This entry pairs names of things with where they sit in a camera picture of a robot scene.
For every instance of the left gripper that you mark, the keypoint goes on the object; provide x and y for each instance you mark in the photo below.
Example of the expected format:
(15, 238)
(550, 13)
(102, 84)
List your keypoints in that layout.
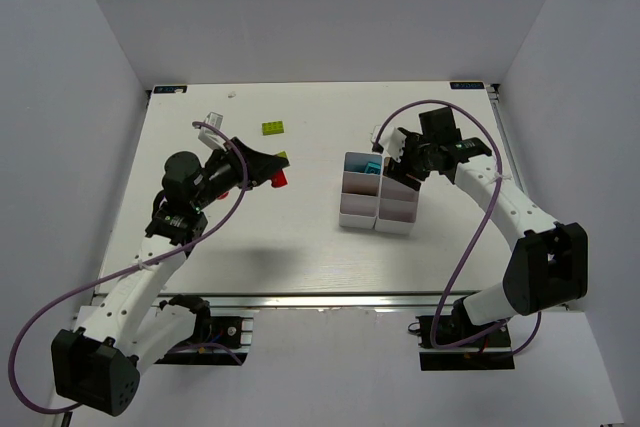
(243, 162)

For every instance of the red lego brick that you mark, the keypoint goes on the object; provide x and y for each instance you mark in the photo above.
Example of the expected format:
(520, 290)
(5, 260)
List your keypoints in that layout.
(279, 180)

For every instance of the teal curved lego brick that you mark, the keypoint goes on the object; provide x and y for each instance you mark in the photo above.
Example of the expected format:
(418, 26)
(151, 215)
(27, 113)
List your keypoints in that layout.
(372, 168)

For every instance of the left blue corner label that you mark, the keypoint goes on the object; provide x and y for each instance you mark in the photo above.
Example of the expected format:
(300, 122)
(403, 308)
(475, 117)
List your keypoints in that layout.
(169, 89)

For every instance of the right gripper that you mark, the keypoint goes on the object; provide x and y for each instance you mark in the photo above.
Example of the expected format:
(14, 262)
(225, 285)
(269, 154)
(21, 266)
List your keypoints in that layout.
(409, 153)

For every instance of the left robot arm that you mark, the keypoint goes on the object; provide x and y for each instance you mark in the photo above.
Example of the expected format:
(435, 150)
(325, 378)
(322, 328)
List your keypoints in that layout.
(100, 363)

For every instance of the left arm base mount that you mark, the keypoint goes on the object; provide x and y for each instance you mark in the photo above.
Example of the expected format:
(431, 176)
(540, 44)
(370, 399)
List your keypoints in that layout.
(214, 337)

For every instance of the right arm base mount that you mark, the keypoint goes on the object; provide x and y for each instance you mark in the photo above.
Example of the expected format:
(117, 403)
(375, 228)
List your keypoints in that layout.
(490, 353)

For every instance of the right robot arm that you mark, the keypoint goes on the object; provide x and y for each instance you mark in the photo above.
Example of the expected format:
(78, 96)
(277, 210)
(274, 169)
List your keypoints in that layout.
(549, 260)

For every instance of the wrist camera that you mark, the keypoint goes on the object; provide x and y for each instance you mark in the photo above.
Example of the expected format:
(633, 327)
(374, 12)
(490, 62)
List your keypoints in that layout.
(208, 135)
(391, 142)

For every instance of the aluminium rail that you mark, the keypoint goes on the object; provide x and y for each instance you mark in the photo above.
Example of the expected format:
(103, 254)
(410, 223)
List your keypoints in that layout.
(322, 301)

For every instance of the right white divided container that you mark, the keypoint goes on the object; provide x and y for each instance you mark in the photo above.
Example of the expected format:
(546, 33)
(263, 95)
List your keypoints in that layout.
(397, 207)

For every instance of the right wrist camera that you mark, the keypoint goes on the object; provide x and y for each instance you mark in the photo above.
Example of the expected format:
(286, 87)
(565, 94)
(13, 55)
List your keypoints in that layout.
(391, 142)

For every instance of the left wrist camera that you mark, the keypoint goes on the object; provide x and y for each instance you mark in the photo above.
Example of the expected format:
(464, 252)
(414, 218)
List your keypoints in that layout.
(208, 135)

